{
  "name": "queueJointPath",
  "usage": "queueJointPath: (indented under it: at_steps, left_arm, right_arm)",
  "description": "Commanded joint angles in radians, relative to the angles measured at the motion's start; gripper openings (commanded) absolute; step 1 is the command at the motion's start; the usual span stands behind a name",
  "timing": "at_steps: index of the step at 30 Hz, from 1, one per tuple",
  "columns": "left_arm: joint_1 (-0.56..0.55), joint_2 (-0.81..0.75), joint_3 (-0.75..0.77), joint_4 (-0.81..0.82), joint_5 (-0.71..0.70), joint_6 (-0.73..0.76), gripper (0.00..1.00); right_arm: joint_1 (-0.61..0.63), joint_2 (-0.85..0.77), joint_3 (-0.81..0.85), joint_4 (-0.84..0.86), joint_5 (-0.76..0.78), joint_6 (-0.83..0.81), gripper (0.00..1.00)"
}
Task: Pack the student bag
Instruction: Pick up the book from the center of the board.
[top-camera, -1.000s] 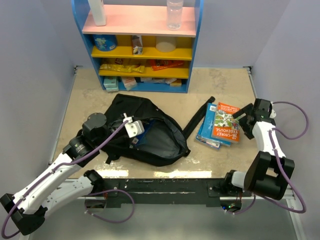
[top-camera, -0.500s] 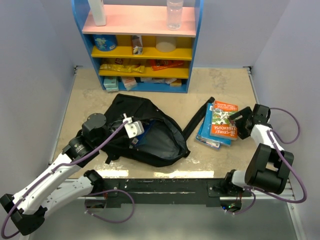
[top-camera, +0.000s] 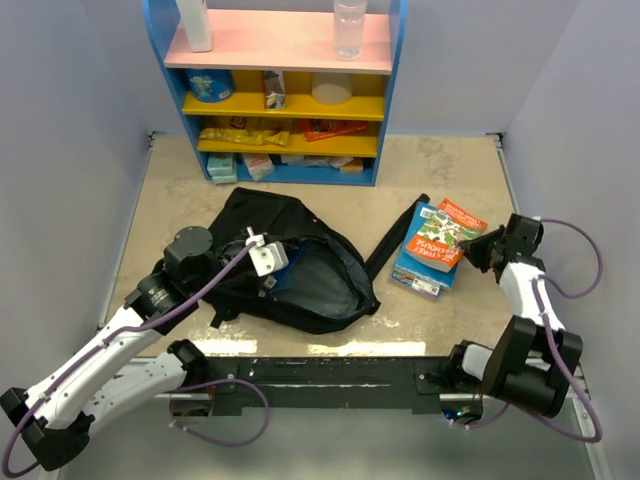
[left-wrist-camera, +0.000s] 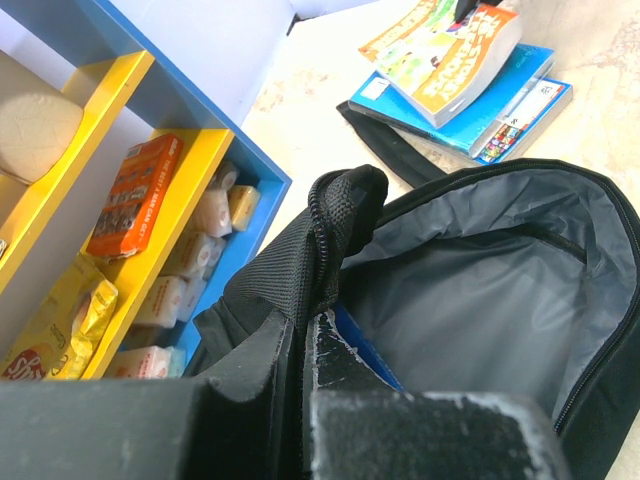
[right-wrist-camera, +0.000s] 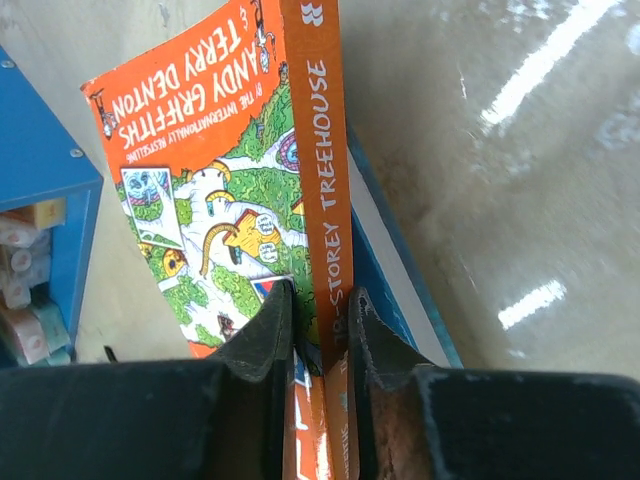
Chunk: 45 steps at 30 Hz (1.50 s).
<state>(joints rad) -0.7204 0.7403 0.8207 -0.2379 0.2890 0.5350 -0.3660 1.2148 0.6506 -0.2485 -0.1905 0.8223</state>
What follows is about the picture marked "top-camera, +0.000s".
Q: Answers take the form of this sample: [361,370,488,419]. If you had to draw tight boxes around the blue orange book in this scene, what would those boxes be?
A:
[406,198,488,272]

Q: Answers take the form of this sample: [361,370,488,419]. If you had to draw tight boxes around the black backpack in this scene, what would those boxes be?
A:
[149,187,431,336]

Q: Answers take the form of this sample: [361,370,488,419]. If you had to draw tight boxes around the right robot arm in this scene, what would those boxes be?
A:
[445,214,583,418]

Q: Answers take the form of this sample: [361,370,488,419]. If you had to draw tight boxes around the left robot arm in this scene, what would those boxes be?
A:
[1,227,264,479]

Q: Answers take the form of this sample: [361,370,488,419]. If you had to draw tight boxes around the teal tissue pack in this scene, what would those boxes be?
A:
[207,152,237,184]

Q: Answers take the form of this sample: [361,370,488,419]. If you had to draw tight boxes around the pink tissue pack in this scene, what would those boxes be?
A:
[242,153,275,181]

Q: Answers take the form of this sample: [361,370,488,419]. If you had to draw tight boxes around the yellow chips bag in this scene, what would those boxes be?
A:
[199,116,293,146]

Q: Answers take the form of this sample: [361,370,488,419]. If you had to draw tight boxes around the yellow soap pack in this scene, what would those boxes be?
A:
[339,158,364,174]

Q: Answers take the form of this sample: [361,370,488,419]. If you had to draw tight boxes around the blue children's book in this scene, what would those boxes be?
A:
[391,201,457,298]

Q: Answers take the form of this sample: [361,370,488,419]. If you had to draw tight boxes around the white wrapped packs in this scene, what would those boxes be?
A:
[280,155,354,169]

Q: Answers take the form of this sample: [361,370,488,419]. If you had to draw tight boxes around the orange snack box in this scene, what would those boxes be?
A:
[298,118,369,142]

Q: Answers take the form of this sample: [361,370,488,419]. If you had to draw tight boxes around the blue shelf unit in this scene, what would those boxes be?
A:
[143,1,408,186]

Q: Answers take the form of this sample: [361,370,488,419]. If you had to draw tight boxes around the blue round can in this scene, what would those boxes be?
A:
[186,69,235,103]

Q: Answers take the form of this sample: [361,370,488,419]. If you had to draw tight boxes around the small carton box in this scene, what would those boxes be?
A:
[262,70,286,110]

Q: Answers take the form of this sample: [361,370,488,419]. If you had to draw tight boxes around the white round container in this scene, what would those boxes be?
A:
[311,72,354,105]

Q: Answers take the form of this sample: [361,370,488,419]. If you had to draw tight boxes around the white bottle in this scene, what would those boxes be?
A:
[176,0,213,53]

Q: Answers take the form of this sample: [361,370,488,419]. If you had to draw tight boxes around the clear plastic bottle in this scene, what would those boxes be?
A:
[333,0,368,61]

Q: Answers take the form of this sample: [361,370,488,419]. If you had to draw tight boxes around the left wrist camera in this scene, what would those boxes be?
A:
[245,227,289,277]

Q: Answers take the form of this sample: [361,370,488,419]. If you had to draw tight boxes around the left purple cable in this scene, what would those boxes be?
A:
[0,239,271,475]

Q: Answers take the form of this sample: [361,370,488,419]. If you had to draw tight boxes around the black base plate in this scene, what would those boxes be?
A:
[183,357,486,423]

